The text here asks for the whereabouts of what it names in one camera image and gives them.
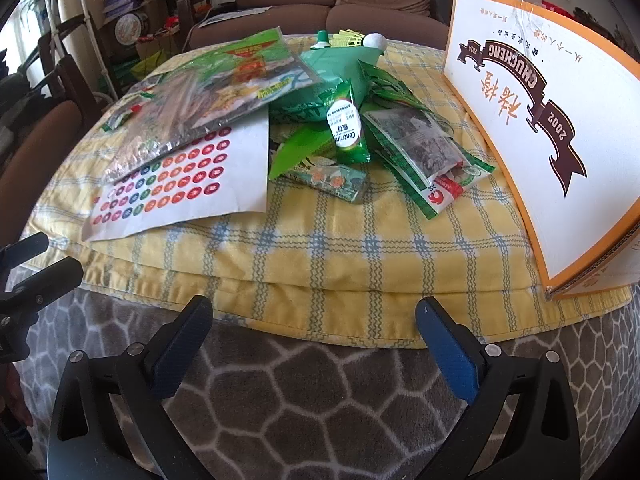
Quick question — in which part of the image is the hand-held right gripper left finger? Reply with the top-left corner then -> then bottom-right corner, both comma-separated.
46,295 -> 216,480

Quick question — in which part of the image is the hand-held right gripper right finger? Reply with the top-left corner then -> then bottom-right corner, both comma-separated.
415,296 -> 596,480

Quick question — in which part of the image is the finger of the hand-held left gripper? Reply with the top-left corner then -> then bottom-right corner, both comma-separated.
0,256 -> 85,313
0,232 -> 51,273

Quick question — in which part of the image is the large green edged seed packet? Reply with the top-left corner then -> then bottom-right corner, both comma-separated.
362,106 -> 463,186

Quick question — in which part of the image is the white orange cardboard box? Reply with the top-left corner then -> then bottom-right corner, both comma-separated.
442,0 -> 640,302

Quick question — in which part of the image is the dark green bamboo print bag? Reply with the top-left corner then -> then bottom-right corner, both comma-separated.
270,45 -> 383,123

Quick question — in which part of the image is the brown cushioned chair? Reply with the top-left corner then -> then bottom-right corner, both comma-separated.
0,97 -> 101,196

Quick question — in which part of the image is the small red green packet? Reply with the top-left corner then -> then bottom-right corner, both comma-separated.
102,91 -> 151,131

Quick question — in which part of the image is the round sticker sheet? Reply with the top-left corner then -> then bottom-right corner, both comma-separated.
82,120 -> 271,242

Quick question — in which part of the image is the clear plastic packet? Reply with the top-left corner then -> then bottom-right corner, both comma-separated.
105,67 -> 236,186

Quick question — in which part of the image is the dark wooden chair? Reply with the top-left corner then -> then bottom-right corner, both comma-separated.
37,12 -> 108,111

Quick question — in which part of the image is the green candy box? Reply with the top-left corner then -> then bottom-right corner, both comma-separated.
282,162 -> 368,204

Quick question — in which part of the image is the yellow green shopping bag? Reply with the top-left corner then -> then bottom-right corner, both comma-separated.
135,42 -> 173,76

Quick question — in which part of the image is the white pole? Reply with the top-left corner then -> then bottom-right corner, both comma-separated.
75,0 -> 117,103

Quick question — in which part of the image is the light green plastic bag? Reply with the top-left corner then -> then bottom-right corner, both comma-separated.
267,122 -> 326,181

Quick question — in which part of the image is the round tin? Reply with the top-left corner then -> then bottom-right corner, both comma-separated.
114,11 -> 147,43

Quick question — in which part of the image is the potted plant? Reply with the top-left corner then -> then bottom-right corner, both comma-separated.
22,0 -> 53,28

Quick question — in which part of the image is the green supplement packet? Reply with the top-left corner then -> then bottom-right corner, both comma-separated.
320,80 -> 372,163

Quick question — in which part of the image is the large green printed plastic packet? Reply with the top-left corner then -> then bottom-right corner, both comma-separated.
187,27 -> 326,133

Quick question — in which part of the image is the printed paper sheet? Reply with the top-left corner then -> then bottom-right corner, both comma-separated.
200,6 -> 273,27

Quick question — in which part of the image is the yellow shuttlecock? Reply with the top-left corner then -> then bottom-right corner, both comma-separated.
334,30 -> 388,53

